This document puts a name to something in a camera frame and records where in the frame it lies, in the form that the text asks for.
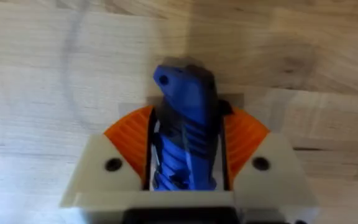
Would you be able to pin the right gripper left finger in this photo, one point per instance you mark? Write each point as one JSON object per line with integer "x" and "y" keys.
{"x": 117, "y": 158}

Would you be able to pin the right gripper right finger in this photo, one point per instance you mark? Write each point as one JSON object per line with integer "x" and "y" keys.
{"x": 259, "y": 161}

